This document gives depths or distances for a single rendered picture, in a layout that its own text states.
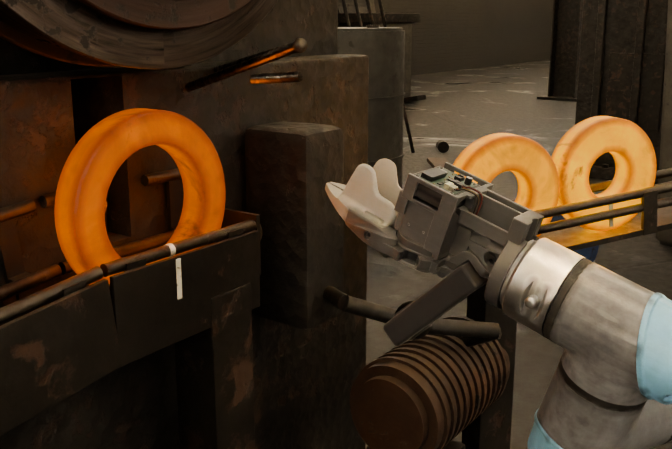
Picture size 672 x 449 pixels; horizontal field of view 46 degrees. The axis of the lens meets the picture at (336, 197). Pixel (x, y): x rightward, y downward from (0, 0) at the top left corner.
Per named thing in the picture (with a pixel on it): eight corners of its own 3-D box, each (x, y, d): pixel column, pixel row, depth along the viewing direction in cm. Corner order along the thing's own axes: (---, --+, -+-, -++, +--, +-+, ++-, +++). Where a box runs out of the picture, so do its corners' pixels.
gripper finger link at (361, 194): (339, 142, 77) (416, 181, 72) (325, 196, 79) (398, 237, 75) (320, 146, 74) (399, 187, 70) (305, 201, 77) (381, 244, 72)
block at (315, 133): (241, 315, 99) (235, 125, 93) (282, 297, 105) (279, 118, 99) (308, 334, 92) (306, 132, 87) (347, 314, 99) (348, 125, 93)
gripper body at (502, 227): (441, 158, 75) (556, 213, 69) (416, 236, 78) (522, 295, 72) (399, 170, 69) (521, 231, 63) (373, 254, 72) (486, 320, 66)
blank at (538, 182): (438, 141, 98) (450, 145, 95) (545, 123, 103) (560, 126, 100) (446, 258, 102) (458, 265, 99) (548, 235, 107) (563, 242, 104)
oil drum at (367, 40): (254, 217, 372) (249, 25, 352) (328, 195, 419) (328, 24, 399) (357, 237, 338) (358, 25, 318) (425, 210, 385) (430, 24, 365)
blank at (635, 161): (543, 124, 103) (558, 127, 100) (641, 106, 107) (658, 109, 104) (547, 236, 107) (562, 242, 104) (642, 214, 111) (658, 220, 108)
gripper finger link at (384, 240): (368, 200, 76) (442, 240, 72) (363, 216, 77) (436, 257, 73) (340, 209, 73) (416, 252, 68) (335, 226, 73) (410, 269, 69)
